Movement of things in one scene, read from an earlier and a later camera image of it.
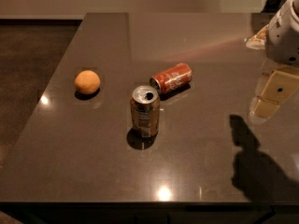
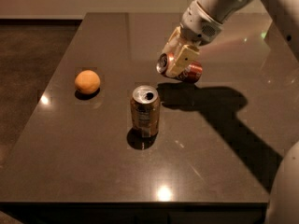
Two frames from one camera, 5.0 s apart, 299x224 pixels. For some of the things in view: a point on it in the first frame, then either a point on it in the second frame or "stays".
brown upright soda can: (145, 111) stays
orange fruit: (87, 82) stays
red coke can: (171, 77) to (192, 74)
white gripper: (282, 36) to (199, 27)
